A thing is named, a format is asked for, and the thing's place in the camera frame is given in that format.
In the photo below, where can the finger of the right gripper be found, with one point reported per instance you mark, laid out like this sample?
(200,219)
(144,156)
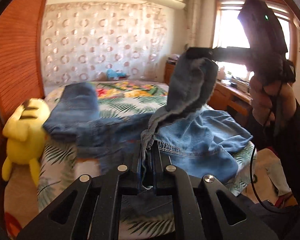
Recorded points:
(199,52)

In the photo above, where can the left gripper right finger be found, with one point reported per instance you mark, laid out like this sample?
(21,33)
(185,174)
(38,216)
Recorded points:
(204,208)

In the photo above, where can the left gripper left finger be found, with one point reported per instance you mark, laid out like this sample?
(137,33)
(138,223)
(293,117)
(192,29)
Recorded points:
(90,207)

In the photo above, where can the blue denim jeans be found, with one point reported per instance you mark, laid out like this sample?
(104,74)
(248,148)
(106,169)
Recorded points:
(197,139)

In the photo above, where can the person's right hand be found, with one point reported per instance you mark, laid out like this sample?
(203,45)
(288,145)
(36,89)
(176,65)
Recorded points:
(274,103)

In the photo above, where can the long wooden side cabinet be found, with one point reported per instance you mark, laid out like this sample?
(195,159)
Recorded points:
(232,100)

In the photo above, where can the floral leaf bed cover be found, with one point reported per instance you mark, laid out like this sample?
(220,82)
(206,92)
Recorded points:
(61,164)

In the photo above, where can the blue item at headboard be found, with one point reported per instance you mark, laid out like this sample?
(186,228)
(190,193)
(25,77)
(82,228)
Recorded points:
(114,75)

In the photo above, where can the yellow plush toy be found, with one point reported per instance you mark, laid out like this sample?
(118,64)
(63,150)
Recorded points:
(26,137)

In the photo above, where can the circle pattern sheer curtain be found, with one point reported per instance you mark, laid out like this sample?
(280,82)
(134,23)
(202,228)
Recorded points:
(81,41)

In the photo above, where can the wooden slatted wardrobe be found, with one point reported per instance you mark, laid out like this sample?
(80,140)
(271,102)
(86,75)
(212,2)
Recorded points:
(20,77)

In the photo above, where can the window with wooden frame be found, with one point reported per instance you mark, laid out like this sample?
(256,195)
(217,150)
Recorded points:
(250,37)

